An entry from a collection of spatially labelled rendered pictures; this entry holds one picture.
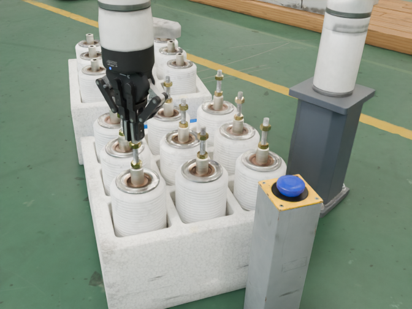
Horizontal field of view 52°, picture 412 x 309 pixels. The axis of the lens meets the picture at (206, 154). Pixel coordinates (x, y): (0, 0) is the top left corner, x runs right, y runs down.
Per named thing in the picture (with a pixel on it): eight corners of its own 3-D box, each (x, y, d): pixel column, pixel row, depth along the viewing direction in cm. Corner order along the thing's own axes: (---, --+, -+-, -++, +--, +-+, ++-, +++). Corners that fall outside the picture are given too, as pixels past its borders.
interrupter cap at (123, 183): (149, 166, 78) (149, 162, 78) (167, 187, 72) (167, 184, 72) (109, 177, 75) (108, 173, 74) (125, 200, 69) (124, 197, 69)
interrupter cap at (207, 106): (214, 99, 103) (214, 96, 103) (240, 108, 100) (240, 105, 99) (194, 109, 98) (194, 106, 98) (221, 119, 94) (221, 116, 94)
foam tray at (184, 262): (229, 173, 121) (233, 116, 111) (298, 274, 89) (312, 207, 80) (88, 197, 109) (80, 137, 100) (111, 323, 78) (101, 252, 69)
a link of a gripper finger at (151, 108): (153, 96, 60) (133, 115, 64) (161, 106, 60) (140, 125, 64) (165, 90, 62) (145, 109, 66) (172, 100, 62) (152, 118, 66)
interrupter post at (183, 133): (176, 142, 85) (175, 128, 84) (179, 137, 87) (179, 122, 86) (187, 144, 85) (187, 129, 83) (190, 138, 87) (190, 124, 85)
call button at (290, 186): (294, 183, 64) (296, 171, 63) (308, 198, 61) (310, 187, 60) (270, 187, 63) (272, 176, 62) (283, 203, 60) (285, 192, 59)
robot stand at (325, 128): (302, 171, 122) (320, 72, 107) (349, 193, 114) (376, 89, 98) (273, 193, 113) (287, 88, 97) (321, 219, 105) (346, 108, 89)
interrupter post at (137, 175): (141, 177, 75) (140, 161, 73) (146, 184, 73) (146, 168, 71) (128, 181, 74) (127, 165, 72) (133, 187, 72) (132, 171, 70)
